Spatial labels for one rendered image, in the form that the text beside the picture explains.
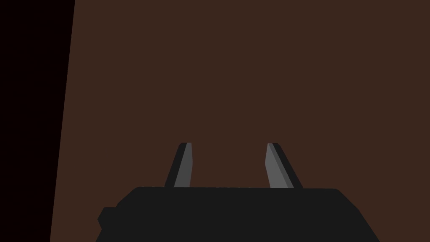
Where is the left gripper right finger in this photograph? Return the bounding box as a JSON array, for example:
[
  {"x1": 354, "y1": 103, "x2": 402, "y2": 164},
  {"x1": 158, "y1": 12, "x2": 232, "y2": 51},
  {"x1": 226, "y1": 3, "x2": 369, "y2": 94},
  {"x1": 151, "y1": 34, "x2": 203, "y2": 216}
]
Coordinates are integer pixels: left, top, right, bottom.
[{"x1": 265, "y1": 142, "x2": 304, "y2": 189}]

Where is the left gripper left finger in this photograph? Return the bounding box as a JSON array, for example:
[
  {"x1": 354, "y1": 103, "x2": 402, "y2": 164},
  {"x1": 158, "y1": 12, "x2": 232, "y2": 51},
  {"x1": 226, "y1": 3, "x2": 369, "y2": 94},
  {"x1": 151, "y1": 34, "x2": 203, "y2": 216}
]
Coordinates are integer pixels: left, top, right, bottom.
[{"x1": 164, "y1": 142, "x2": 194, "y2": 188}]

